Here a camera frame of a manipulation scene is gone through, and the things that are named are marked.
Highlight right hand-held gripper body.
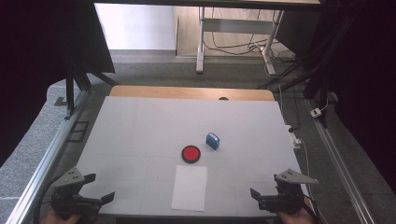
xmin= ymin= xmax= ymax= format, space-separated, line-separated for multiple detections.
xmin=258 ymin=168 xmax=319 ymax=216

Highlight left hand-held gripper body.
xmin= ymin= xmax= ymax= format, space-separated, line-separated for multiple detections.
xmin=50 ymin=167 xmax=103 ymax=217

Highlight blue stamp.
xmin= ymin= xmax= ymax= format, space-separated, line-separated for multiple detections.
xmin=205 ymin=132 xmax=221 ymax=151

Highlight round red ink pad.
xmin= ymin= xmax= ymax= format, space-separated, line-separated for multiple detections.
xmin=181 ymin=145 xmax=202 ymax=165

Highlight person's right hand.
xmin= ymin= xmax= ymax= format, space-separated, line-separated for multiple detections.
xmin=276 ymin=198 xmax=316 ymax=224

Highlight person's left hand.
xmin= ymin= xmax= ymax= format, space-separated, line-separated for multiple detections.
xmin=40 ymin=207 xmax=82 ymax=224

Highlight white power strip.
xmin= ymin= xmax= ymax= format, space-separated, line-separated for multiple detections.
xmin=285 ymin=124 xmax=303 ymax=150

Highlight white paper sheet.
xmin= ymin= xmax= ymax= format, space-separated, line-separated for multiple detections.
xmin=170 ymin=164 xmax=208 ymax=213

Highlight white table mat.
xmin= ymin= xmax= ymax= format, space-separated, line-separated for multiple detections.
xmin=75 ymin=95 xmax=318 ymax=217

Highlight black metal stand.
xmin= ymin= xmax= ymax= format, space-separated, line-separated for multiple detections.
xmin=63 ymin=54 xmax=119 ymax=121
xmin=256 ymin=12 xmax=356 ymax=129

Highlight wooden table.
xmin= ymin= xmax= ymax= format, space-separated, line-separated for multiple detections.
xmin=108 ymin=85 xmax=276 ymax=103

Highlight black curtain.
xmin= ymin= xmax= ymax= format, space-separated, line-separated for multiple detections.
xmin=0 ymin=0 xmax=117 ymax=167
xmin=275 ymin=0 xmax=396 ymax=195

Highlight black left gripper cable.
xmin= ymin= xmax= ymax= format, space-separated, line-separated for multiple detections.
xmin=32 ymin=175 xmax=64 ymax=224

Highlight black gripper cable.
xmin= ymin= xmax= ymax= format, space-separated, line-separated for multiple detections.
xmin=303 ymin=191 xmax=329 ymax=224
xmin=32 ymin=175 xmax=64 ymax=224

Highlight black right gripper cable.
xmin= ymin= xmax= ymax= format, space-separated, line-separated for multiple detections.
xmin=303 ymin=191 xmax=329 ymax=224

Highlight white power strip cable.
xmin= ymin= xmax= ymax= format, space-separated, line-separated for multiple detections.
xmin=300 ymin=139 xmax=313 ymax=190

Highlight aluminium rail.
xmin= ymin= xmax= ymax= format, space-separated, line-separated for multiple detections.
xmin=304 ymin=98 xmax=376 ymax=224
xmin=5 ymin=90 xmax=92 ymax=224

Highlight black floor cables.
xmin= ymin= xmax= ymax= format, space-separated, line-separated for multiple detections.
xmin=203 ymin=7 xmax=300 ymax=78

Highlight white desk frame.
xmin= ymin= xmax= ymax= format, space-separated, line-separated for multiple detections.
xmin=195 ymin=6 xmax=285 ymax=77

